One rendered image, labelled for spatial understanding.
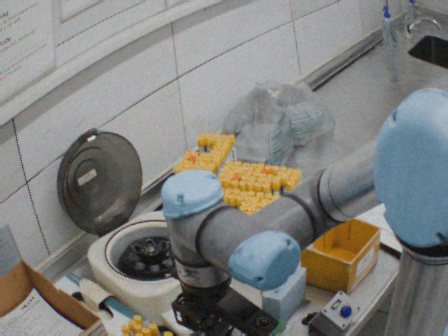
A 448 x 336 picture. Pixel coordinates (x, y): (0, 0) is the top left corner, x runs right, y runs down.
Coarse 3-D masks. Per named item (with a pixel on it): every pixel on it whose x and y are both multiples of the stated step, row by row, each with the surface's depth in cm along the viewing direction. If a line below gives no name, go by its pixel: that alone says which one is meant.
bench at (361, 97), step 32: (416, 32) 262; (352, 64) 227; (384, 64) 227; (416, 64) 227; (320, 96) 205; (352, 96) 204; (384, 96) 203; (352, 128) 187; (288, 160) 176; (320, 160) 174; (160, 192) 167; (64, 256) 143; (384, 256) 137; (256, 288) 135; (384, 288) 127
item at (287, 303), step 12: (300, 276) 122; (288, 288) 119; (300, 288) 124; (264, 300) 119; (276, 300) 117; (288, 300) 120; (300, 300) 126; (276, 312) 119; (288, 312) 122; (300, 312) 125; (288, 324) 122
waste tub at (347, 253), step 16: (352, 224) 136; (368, 224) 132; (320, 240) 135; (336, 240) 141; (352, 240) 138; (368, 240) 134; (304, 256) 130; (320, 256) 127; (336, 256) 139; (352, 256) 138; (368, 256) 129; (320, 272) 129; (336, 272) 126; (352, 272) 125; (368, 272) 132; (320, 288) 131; (336, 288) 128; (352, 288) 128
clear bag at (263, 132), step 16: (272, 80) 173; (256, 96) 170; (272, 96) 171; (240, 112) 170; (256, 112) 167; (272, 112) 169; (224, 128) 170; (240, 128) 167; (256, 128) 166; (272, 128) 166; (288, 128) 175; (240, 144) 167; (256, 144) 165; (272, 144) 166; (288, 144) 175; (240, 160) 169; (256, 160) 166; (272, 160) 167
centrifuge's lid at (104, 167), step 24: (72, 144) 131; (96, 144) 138; (120, 144) 141; (72, 168) 136; (96, 168) 141; (120, 168) 144; (72, 192) 137; (96, 192) 142; (120, 192) 144; (72, 216) 136; (96, 216) 141; (120, 216) 142
